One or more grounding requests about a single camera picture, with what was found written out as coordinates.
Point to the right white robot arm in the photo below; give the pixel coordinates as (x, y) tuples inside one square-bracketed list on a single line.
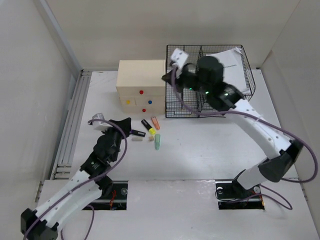
[(208, 79)]

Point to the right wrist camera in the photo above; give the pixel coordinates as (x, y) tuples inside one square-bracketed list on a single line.
[(178, 60)]

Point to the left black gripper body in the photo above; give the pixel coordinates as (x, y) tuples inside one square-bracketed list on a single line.
[(116, 133)]

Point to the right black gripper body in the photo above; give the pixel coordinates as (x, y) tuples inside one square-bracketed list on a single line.
[(190, 80)]

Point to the white instruction booklet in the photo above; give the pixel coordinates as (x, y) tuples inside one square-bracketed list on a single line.
[(233, 72)]

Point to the small beige eraser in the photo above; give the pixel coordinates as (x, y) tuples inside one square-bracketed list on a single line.
[(137, 139)]

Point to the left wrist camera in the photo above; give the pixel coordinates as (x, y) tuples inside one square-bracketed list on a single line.
[(99, 125)]

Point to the aluminium rail left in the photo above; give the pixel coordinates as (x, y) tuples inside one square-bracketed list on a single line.
[(62, 164)]

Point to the yellow black highlighter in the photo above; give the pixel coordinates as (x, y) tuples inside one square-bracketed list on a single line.
[(150, 129)]

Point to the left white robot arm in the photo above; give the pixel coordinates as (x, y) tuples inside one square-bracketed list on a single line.
[(89, 183)]

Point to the purple black highlighter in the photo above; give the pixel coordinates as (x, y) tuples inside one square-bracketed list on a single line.
[(137, 133)]

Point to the orange highlighter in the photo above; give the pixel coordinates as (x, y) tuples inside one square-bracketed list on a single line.
[(155, 122)]

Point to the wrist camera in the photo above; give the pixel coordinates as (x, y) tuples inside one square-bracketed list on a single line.
[(99, 125), (178, 60)]

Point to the green highlighter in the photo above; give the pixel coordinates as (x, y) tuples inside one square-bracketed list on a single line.
[(157, 141)]

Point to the beige wooden drawer cabinet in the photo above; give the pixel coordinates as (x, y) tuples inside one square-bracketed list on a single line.
[(141, 73)]

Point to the black wire mesh organizer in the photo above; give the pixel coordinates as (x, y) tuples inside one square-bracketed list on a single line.
[(197, 101)]

